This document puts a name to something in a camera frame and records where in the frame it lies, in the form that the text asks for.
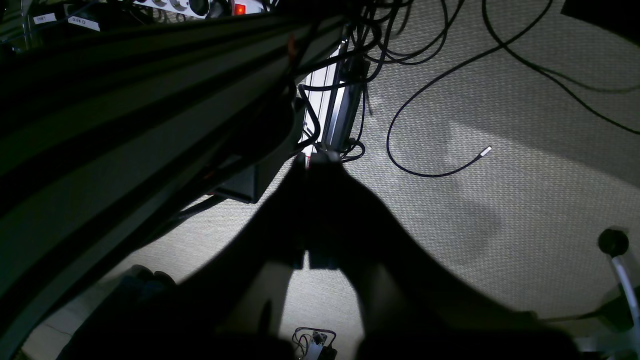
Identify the white power strip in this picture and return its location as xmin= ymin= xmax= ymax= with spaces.
xmin=133 ymin=0 xmax=274 ymax=19

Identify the long black floor cable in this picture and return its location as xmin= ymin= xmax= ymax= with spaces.
xmin=481 ymin=0 xmax=640 ymax=136

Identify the black chair caster wheel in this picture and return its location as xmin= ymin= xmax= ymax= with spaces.
xmin=598 ymin=228 xmax=630 ymax=258

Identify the black loose cable silver plug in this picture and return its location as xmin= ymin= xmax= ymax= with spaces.
xmin=385 ymin=0 xmax=554 ymax=179

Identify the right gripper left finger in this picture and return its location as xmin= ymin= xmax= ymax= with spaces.
xmin=166 ymin=155 xmax=307 ymax=360

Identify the aluminium table frame leg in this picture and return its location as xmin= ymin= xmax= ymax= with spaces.
xmin=300 ymin=57 xmax=371 ymax=160

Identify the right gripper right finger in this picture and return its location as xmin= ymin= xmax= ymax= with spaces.
xmin=307 ymin=152 xmax=541 ymax=351

